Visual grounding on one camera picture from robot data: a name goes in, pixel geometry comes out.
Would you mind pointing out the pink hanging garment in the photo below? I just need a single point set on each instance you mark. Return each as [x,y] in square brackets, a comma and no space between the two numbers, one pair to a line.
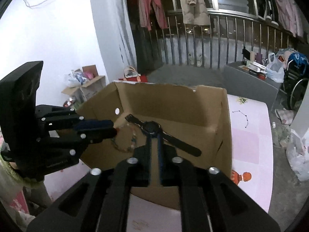
[289,17]

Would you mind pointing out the metal balcony railing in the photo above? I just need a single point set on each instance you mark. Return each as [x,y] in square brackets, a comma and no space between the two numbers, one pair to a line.
[212,46]

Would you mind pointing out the beige hanging jacket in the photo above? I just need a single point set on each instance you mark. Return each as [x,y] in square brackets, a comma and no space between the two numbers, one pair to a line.
[195,12]

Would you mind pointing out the grey low cabinet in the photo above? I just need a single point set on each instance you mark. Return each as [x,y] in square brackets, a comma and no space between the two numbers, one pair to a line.
[240,82]

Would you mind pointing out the red hanging garment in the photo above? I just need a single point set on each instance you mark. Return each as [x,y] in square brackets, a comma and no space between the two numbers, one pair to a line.
[145,8]

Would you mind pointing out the open cardboard box with clutter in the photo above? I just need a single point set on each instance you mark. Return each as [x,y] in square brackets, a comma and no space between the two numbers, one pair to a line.
[83,83]

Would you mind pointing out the wheelchair with blue bag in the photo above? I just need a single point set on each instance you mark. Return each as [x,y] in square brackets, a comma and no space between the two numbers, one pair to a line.
[295,80]

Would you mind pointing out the white plastic bag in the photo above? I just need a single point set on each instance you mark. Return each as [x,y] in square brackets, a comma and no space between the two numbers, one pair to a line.
[275,69]

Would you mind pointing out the black smart watch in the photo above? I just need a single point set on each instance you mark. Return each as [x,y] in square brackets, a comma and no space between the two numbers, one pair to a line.
[154,130]

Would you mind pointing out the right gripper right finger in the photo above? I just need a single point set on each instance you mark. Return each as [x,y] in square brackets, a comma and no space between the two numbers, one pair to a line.
[209,200]

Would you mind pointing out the brown cardboard box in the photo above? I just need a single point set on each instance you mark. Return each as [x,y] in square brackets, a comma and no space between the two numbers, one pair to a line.
[198,116]

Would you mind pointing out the left hand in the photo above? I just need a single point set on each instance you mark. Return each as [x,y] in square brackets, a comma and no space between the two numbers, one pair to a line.
[12,183]

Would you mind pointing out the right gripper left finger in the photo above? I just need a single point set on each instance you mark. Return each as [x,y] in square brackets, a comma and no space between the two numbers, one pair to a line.
[100,200]

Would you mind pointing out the pink balloon print bedsheet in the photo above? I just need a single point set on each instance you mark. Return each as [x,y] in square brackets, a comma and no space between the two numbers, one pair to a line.
[252,171]

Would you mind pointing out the red tote bag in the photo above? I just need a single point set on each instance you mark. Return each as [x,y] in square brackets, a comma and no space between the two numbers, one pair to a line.
[131,74]

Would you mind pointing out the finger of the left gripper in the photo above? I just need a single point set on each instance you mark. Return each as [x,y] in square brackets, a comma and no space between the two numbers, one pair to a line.
[94,124]
[98,135]

